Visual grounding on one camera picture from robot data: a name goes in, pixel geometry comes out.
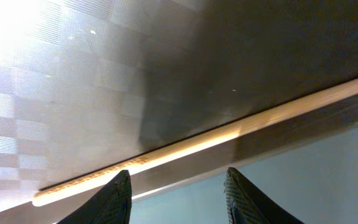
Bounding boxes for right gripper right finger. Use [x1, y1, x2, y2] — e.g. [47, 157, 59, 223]
[224, 167, 303, 224]

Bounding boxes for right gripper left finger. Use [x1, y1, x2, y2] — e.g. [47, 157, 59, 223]
[58, 170, 132, 224]

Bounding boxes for wooden chopstick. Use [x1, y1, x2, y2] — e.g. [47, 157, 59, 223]
[32, 78, 358, 207]

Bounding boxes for grey dishwasher rack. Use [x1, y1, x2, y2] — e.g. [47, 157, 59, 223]
[131, 126, 358, 224]

